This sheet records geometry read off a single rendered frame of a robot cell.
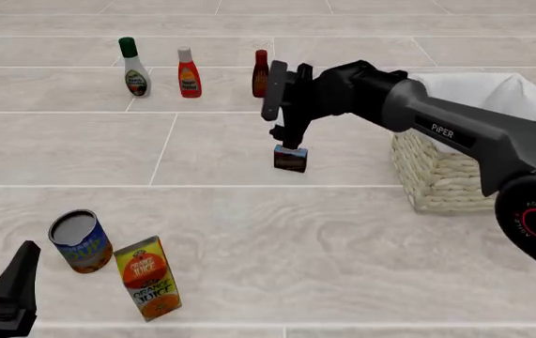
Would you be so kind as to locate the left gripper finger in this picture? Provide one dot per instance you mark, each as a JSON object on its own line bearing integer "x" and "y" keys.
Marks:
{"x": 14, "y": 281}

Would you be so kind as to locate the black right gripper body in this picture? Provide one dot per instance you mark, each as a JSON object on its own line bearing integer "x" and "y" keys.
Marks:
{"x": 301, "y": 105}

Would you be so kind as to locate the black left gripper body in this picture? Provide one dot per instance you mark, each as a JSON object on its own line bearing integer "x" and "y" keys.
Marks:
{"x": 0, "y": 325}

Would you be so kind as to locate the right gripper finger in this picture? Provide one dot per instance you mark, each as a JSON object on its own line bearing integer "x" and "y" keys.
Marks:
{"x": 293, "y": 142}
{"x": 277, "y": 132}

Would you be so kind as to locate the chocolate pudding box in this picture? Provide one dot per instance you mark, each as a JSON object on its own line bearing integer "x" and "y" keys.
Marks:
{"x": 291, "y": 160}

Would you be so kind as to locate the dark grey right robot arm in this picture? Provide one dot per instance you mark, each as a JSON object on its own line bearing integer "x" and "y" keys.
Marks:
{"x": 441, "y": 116}

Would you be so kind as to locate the woven wicker basket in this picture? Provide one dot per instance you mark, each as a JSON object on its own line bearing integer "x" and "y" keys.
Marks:
{"x": 441, "y": 183}

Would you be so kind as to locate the white cloth basket liner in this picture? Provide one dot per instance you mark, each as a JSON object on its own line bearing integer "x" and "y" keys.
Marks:
{"x": 483, "y": 93}

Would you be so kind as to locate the small flat grey plate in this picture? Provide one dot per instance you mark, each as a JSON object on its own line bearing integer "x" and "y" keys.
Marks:
{"x": 274, "y": 91}

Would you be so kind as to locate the dark red sauce bottle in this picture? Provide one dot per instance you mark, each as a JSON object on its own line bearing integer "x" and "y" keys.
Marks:
{"x": 260, "y": 75}

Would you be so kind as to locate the blue soup can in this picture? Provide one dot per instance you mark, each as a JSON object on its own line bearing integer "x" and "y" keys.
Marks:
{"x": 82, "y": 243}

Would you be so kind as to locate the red ketchup bottle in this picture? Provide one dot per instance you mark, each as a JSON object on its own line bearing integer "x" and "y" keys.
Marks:
{"x": 188, "y": 75}

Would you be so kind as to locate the orange juice carton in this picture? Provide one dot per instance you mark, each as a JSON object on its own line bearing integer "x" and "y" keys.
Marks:
{"x": 148, "y": 278}

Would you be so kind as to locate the white green-capped dressing bottle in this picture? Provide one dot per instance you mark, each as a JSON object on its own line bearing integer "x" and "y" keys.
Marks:
{"x": 135, "y": 72}

